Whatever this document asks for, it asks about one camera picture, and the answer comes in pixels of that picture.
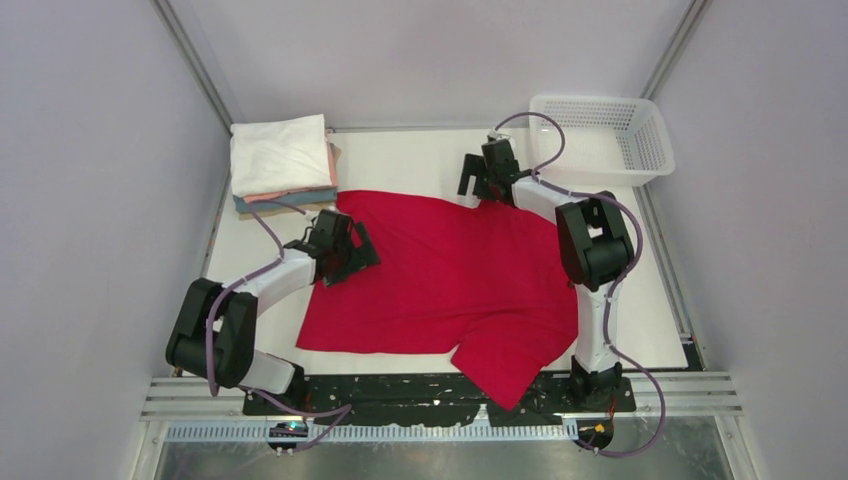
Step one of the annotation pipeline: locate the pink folded t shirt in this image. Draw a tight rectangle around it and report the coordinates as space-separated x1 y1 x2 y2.
233 131 331 200

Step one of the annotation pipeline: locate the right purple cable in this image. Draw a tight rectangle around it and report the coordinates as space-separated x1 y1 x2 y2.
493 111 669 462

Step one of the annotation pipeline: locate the purple cable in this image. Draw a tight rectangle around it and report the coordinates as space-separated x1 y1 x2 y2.
493 111 669 462
203 200 354 455

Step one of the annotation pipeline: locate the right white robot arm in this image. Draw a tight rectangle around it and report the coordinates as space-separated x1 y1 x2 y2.
457 136 639 404

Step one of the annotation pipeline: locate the tan folded t shirt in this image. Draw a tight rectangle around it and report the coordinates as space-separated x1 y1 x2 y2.
243 142 342 216

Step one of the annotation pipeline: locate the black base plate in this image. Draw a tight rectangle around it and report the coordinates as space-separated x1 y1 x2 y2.
276 372 636 427

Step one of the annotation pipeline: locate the blue folded t shirt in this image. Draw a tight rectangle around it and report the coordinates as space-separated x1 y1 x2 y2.
232 187 338 214

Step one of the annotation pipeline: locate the aluminium front rail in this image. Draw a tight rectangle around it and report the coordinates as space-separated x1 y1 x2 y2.
141 371 743 442

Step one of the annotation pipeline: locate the white plastic basket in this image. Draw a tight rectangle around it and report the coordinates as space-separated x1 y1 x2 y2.
529 95 676 187

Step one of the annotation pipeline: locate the red t shirt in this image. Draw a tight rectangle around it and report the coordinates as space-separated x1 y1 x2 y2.
296 190 578 409

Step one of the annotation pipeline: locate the white folded t shirt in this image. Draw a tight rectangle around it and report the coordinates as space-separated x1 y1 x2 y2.
230 114 334 198

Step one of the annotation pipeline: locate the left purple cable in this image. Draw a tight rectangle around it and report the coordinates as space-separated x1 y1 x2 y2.
203 200 354 455

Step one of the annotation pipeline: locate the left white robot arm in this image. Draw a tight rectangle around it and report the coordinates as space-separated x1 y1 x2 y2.
165 209 380 415

